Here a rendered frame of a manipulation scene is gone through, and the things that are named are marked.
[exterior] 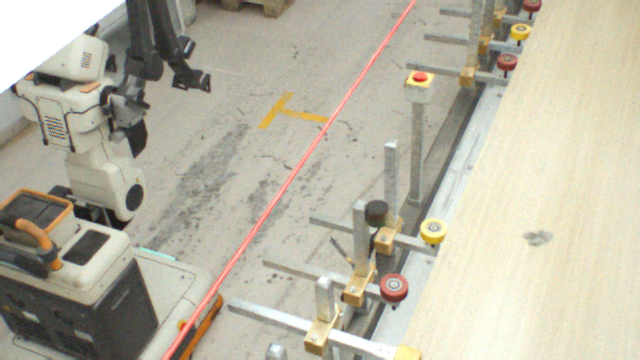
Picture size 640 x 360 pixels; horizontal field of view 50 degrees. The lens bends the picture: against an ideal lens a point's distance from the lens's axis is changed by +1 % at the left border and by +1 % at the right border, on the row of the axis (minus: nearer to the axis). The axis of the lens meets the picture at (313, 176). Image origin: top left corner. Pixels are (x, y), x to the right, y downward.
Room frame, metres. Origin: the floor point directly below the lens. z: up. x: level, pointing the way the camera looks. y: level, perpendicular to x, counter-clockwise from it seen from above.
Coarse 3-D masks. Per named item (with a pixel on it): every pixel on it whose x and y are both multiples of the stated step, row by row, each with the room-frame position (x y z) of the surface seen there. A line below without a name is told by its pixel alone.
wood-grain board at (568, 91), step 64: (576, 0) 2.73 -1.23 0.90; (576, 64) 2.23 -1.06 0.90; (512, 128) 1.87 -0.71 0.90; (576, 128) 1.83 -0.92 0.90; (512, 192) 1.55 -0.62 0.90; (576, 192) 1.52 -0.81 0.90; (448, 256) 1.31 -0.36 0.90; (512, 256) 1.28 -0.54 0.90; (576, 256) 1.26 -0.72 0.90; (448, 320) 1.08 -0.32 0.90; (512, 320) 1.07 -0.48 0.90; (576, 320) 1.05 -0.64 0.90
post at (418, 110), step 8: (416, 104) 1.74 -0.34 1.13; (424, 104) 1.75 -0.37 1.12; (416, 112) 1.74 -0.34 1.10; (424, 112) 1.75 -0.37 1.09; (416, 120) 1.74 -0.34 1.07; (424, 120) 1.75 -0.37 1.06; (416, 128) 1.74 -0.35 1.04; (424, 128) 1.76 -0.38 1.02; (416, 136) 1.74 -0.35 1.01; (416, 144) 1.74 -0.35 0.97; (416, 152) 1.74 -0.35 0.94; (416, 160) 1.74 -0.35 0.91; (416, 168) 1.74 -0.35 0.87; (416, 176) 1.74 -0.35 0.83; (416, 184) 1.74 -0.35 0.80; (416, 192) 1.74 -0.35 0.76; (408, 200) 1.75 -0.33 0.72; (416, 200) 1.73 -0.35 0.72
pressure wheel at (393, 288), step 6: (384, 276) 1.25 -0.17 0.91; (390, 276) 1.25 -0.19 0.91; (396, 276) 1.24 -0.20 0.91; (402, 276) 1.24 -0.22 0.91; (384, 282) 1.23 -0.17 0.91; (390, 282) 1.23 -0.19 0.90; (396, 282) 1.22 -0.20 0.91; (402, 282) 1.22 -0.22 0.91; (384, 288) 1.21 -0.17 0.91; (390, 288) 1.21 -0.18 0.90; (396, 288) 1.20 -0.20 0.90; (402, 288) 1.20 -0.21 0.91; (384, 294) 1.19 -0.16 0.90; (390, 294) 1.18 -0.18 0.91; (396, 294) 1.18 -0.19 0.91; (402, 294) 1.18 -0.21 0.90; (390, 300) 1.18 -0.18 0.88; (396, 300) 1.18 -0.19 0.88; (402, 300) 1.18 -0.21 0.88
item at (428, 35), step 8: (424, 32) 2.72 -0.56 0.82; (432, 32) 2.71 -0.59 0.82; (432, 40) 2.69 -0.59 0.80; (440, 40) 2.67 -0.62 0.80; (448, 40) 2.65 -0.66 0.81; (456, 40) 2.64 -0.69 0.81; (464, 40) 2.62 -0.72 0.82; (496, 48) 2.55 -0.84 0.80; (504, 48) 2.54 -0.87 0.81; (512, 48) 2.52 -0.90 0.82; (520, 48) 2.51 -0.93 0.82
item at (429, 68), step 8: (408, 64) 2.48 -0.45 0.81; (416, 64) 2.47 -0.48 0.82; (424, 64) 2.46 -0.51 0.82; (432, 64) 2.46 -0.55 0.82; (424, 72) 2.45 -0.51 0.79; (432, 72) 2.43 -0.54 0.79; (440, 72) 2.41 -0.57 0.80; (448, 72) 2.40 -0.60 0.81; (456, 72) 2.38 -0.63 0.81; (480, 72) 2.36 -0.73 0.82; (488, 72) 2.35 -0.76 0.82; (480, 80) 2.34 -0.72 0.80; (488, 80) 2.32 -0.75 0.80; (496, 80) 2.30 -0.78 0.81; (504, 80) 2.29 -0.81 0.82
